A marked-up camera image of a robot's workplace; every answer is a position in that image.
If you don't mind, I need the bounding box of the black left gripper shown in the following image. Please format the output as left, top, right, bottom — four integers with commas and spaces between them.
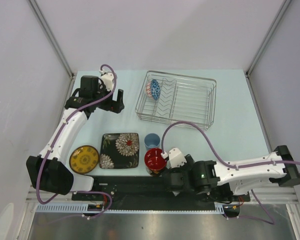
92, 83, 124, 114

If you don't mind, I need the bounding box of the red black skull mug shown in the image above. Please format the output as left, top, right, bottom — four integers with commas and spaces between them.
144, 148, 167, 177

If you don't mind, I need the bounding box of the blue triangle pattern bowl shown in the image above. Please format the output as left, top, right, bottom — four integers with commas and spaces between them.
144, 79, 161, 101

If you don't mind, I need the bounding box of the light blue cup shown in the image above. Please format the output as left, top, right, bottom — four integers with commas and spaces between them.
144, 133, 161, 151

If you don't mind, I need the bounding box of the metal wire dish rack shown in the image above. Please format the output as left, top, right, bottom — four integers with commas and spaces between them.
135, 70, 217, 131

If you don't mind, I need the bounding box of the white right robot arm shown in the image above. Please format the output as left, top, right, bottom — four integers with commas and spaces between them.
161, 145, 300, 201

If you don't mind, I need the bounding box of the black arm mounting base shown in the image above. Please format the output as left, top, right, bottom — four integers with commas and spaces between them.
71, 176, 251, 208

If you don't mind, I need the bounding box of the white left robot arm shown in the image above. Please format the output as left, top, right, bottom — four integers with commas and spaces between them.
26, 71, 125, 200

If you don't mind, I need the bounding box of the black square floral plate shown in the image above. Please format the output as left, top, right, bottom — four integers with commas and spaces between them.
99, 132, 140, 169

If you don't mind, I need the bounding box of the yellow round plate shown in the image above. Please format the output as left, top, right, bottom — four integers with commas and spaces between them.
69, 145, 100, 175

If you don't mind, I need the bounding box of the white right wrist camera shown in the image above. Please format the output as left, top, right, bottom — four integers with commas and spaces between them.
161, 148, 187, 169

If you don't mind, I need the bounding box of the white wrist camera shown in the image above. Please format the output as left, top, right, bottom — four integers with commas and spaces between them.
99, 70, 116, 92
161, 148, 187, 169

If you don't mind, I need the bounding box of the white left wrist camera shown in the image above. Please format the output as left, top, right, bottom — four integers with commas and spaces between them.
99, 70, 116, 92

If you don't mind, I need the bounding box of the white slotted cable duct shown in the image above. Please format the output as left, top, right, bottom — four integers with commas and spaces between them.
35, 202, 240, 215

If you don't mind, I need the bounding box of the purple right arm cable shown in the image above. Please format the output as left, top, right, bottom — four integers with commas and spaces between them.
159, 121, 300, 226

